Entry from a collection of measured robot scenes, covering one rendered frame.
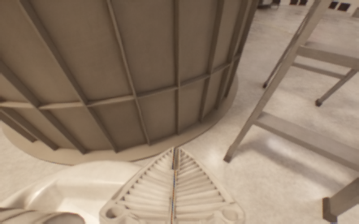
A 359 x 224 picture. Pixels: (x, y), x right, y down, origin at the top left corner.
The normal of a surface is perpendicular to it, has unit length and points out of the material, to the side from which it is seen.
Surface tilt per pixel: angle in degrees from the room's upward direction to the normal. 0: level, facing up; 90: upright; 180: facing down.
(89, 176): 0
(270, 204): 0
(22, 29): 90
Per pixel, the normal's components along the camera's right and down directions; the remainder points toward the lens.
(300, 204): 0.00, -0.70
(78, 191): 0.00, 0.42
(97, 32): 0.26, 0.69
